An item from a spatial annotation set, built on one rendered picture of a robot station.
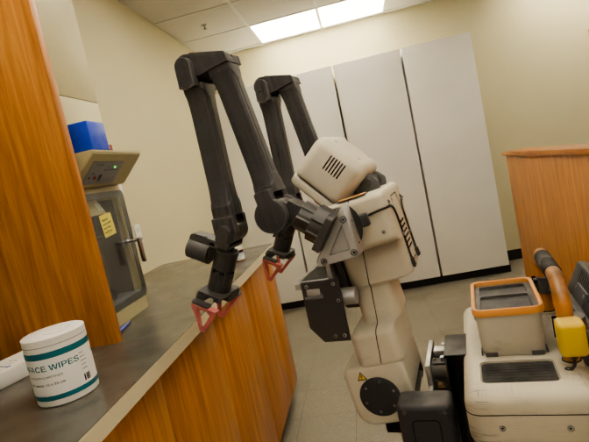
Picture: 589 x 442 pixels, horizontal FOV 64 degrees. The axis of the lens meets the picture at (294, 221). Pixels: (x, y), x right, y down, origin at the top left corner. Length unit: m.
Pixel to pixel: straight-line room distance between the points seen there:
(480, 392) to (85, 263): 1.08
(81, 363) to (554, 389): 0.97
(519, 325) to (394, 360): 0.30
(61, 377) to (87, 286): 0.41
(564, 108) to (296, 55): 2.64
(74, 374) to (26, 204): 0.59
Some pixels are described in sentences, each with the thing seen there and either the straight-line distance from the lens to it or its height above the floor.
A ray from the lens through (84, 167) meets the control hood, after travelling 1.54.
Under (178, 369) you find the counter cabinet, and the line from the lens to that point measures 1.42.
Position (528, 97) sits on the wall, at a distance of 5.17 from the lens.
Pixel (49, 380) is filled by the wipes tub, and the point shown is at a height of 1.00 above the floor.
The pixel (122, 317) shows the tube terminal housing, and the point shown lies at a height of 0.96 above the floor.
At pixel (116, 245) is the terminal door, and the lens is 1.72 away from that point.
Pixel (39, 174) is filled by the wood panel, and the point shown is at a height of 1.46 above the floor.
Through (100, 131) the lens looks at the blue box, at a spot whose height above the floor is 1.57.
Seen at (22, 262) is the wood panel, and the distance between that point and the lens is 1.59.
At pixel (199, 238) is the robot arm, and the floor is 1.21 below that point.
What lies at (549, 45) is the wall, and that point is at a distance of 5.30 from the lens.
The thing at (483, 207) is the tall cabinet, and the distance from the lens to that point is 4.59.
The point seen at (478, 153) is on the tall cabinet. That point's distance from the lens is 4.56.
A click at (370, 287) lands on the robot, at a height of 1.00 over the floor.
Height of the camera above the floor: 1.32
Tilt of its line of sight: 6 degrees down
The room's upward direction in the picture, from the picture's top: 12 degrees counter-clockwise
